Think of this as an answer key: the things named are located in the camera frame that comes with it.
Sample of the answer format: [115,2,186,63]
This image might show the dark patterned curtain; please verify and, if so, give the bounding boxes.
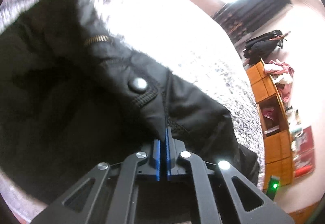
[212,0,291,43]

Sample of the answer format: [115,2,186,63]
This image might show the red poster on wall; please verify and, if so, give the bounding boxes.
[291,126,316,179]

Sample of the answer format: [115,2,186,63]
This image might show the black bag on shelf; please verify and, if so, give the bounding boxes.
[243,30,290,65]

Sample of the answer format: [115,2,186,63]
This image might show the grey quilted bedspread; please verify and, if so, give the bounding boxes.
[0,0,266,223]

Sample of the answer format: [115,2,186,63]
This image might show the orange wooden shelf unit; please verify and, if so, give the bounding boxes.
[246,60,294,190]

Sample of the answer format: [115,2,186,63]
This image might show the black pants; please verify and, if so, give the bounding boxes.
[1,0,259,204]

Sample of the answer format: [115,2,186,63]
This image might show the pink clothes pile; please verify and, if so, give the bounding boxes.
[263,59,295,104]

